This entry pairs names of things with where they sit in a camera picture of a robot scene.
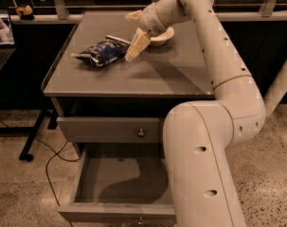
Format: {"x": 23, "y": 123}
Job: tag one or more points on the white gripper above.
{"x": 148, "y": 22}

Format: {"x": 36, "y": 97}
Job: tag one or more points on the grey upper drawer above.
{"x": 110, "y": 129}

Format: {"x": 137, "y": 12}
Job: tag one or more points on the white horizontal rail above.
{"x": 221, "y": 16}

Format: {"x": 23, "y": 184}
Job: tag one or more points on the grey open middle drawer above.
{"x": 121, "y": 183}

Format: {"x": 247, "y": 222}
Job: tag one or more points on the blue chip bag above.
{"x": 104, "y": 52}

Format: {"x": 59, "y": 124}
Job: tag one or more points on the round metal upper knob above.
{"x": 141, "y": 133}

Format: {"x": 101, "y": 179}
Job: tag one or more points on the white paper bowl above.
{"x": 162, "y": 38}

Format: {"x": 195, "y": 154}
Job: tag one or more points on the yellow black small object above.
{"x": 25, "y": 12}

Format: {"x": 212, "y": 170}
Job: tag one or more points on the white slanted pole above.
{"x": 276, "y": 91}

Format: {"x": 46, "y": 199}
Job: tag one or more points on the open laptop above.
{"x": 7, "y": 43}

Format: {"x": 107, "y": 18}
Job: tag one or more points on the black desk leg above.
{"x": 25, "y": 155}

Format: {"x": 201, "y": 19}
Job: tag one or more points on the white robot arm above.
{"x": 196, "y": 134}

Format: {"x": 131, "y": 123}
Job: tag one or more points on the grey wooden drawer cabinet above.
{"x": 149, "y": 86}

